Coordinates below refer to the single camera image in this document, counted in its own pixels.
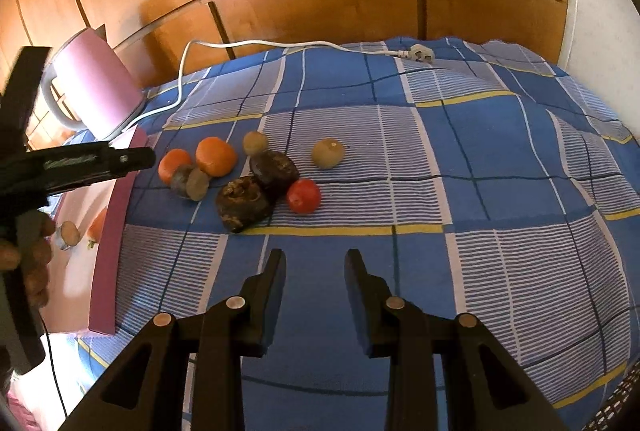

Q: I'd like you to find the red tomato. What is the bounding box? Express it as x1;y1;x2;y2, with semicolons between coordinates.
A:
286;179;322;214

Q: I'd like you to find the brown potato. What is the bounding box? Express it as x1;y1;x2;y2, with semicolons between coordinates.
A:
311;138;346;170

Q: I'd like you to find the dark cut root piece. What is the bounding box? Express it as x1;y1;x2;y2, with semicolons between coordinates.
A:
170;164;211;202

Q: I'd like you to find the small orange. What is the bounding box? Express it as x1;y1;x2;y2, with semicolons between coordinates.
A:
158;149;193;185

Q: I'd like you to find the dotted dark fabric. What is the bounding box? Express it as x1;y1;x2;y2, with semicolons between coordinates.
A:
582;361;633;431

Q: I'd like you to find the grey cut root piece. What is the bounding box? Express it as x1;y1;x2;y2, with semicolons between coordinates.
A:
54;221;82;252

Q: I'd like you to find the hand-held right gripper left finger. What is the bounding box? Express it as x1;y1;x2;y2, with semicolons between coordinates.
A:
59;248;287;431

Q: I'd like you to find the pink electric kettle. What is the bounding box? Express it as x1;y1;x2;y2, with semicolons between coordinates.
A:
40;27;147;139

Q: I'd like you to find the smooth dark avocado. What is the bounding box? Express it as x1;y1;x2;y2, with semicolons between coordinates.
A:
249;151;300;200

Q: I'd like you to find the pink tray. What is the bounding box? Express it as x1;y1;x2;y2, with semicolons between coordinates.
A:
37;128;151;337

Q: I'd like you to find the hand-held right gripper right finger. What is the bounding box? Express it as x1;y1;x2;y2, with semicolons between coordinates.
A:
344;248;571;431

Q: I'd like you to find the large orange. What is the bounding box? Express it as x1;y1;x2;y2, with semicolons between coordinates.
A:
195;137;238;178

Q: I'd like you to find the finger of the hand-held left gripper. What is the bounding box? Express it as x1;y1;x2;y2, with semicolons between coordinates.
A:
102;147;156;176

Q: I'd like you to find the blue checked blanket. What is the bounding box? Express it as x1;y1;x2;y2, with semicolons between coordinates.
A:
75;36;640;431

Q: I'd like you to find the small carrot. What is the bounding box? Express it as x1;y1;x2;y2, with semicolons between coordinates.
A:
87;207;108;249

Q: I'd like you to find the cracked dark avocado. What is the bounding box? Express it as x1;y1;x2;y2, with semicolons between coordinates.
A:
215;176;275;233

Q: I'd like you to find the small round kiwi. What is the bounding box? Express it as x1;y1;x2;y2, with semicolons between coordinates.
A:
243;131;269;156

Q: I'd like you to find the person's left hand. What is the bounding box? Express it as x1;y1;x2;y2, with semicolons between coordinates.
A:
0;211;57;309

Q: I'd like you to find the white power cable with plug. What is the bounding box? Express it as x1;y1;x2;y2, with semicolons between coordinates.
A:
121;40;437;132

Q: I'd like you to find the thin black cable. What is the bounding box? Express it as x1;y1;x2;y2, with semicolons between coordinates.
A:
40;308;68;419

